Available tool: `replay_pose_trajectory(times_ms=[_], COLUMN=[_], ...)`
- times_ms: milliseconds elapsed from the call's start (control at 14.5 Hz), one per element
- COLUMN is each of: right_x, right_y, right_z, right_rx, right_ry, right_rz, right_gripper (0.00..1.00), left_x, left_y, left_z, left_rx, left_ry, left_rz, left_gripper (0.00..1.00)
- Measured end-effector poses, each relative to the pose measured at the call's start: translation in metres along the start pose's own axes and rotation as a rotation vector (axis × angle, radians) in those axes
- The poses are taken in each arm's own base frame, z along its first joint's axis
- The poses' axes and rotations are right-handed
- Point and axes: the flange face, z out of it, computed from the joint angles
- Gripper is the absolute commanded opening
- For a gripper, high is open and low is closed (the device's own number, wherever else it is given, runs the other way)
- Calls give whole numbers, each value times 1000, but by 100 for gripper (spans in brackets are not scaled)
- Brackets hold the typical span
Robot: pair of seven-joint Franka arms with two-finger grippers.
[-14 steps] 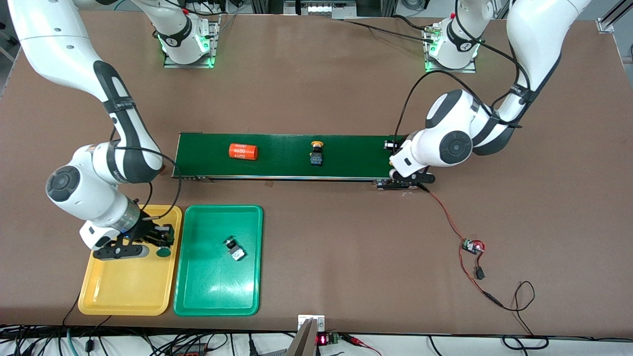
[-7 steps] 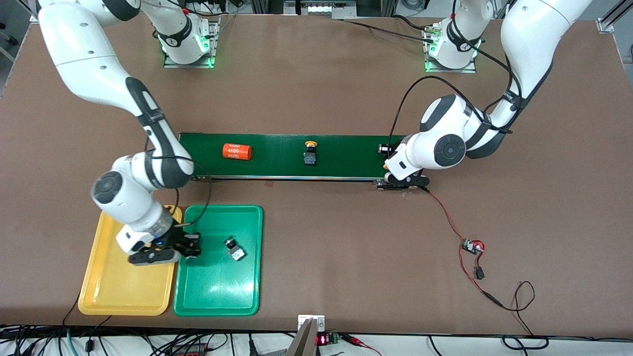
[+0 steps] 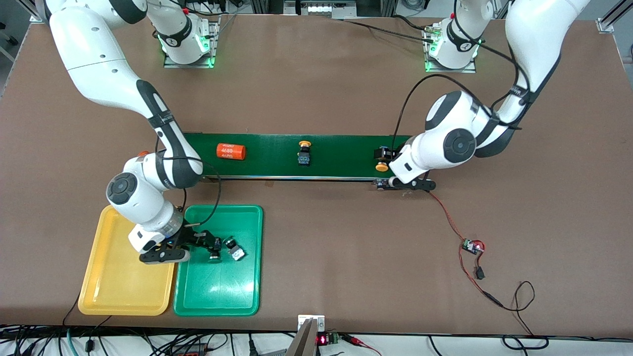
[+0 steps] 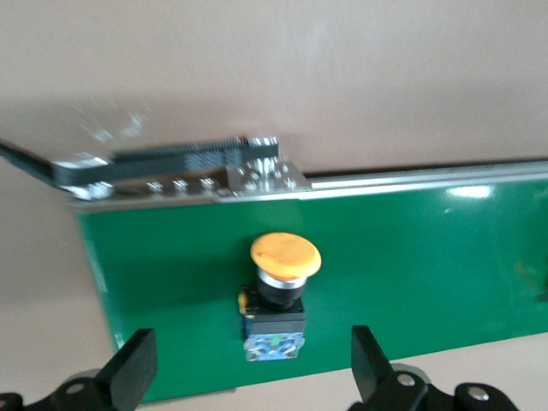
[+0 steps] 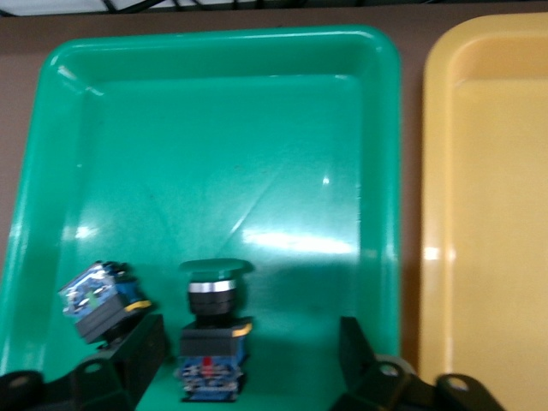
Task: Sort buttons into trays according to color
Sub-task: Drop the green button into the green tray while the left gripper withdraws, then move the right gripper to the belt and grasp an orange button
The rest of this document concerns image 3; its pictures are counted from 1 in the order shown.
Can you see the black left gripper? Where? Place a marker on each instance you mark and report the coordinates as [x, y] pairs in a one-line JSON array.
[[385, 154]]

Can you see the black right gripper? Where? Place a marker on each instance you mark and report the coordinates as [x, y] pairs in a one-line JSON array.
[[194, 237]]

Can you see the yellow mushroom push button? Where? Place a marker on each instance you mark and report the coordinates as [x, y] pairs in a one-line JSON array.
[[381, 167], [304, 159]]

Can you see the green mushroom push button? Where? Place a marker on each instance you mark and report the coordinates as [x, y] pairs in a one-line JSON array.
[[214, 257], [239, 254]]

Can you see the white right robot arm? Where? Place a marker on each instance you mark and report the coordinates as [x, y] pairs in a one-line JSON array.
[[94, 54]]

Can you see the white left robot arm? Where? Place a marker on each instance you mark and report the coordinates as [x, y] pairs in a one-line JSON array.
[[534, 34]]

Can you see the green conveyor belt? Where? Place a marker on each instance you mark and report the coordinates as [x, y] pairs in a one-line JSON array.
[[336, 153]]

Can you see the green plastic tray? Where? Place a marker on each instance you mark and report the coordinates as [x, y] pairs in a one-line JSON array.
[[217, 291]]

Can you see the yellow plastic tray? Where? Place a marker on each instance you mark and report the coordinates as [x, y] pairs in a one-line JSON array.
[[123, 287]]

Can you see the small motor controller board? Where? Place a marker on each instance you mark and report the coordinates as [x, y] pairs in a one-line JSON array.
[[470, 245]]

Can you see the grey metal profile bar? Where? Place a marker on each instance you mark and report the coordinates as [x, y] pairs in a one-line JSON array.
[[301, 343]]

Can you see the red digit display module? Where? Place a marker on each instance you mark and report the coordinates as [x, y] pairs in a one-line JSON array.
[[322, 339]]

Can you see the small black inline plug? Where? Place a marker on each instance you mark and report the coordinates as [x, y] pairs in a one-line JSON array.
[[479, 273]]

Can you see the silver metal box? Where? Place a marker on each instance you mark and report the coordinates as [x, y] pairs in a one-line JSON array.
[[319, 9]]

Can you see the red clip lead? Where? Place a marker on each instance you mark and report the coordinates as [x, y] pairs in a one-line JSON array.
[[353, 340]]

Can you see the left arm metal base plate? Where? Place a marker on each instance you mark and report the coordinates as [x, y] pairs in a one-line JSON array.
[[465, 69]]

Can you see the silver camera mount bracket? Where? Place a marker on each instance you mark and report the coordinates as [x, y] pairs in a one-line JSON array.
[[319, 324]]

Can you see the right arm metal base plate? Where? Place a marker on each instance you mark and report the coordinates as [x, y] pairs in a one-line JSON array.
[[213, 39]]

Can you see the aluminium frame strut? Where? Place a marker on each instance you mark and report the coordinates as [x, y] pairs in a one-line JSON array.
[[606, 24], [35, 16]]

